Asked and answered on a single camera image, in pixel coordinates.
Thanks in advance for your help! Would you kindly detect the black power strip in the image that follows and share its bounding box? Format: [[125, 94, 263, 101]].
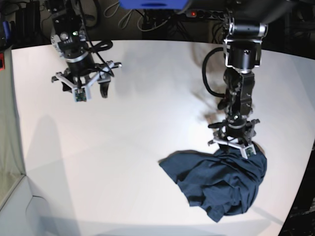
[[185, 9, 224, 20]]

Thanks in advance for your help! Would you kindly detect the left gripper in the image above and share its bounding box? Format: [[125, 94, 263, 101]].
[[208, 119, 260, 150]]

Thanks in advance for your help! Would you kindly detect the blue plastic box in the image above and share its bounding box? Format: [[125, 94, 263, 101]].
[[119, 0, 189, 10]]

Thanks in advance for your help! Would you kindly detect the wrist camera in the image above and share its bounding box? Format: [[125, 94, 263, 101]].
[[241, 144, 256, 159], [72, 86, 91, 102]]

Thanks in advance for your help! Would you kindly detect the red box at left edge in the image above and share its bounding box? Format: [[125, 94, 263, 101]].
[[0, 53, 5, 71]]

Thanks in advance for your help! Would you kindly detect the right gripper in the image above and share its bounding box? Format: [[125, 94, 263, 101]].
[[51, 61, 122, 98]]

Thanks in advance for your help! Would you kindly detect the dark blue t-shirt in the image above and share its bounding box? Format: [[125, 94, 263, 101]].
[[159, 147, 267, 223]]

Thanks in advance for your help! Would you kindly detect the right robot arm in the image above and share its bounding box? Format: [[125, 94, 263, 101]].
[[45, 0, 122, 102]]

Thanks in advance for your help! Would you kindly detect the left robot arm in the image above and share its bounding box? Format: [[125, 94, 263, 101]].
[[202, 0, 315, 157]]

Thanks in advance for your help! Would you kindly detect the blue handled tool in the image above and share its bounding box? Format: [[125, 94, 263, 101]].
[[2, 21, 11, 41]]

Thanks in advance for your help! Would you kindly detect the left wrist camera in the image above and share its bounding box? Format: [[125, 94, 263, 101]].
[[241, 144, 256, 159]]

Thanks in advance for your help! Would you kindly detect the white cable loop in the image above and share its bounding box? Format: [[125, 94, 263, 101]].
[[103, 2, 135, 29]]

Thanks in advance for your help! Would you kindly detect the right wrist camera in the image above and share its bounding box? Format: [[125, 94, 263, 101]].
[[72, 86, 91, 102]]

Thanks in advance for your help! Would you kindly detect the white bin at left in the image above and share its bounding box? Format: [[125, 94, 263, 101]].
[[0, 49, 46, 236]]

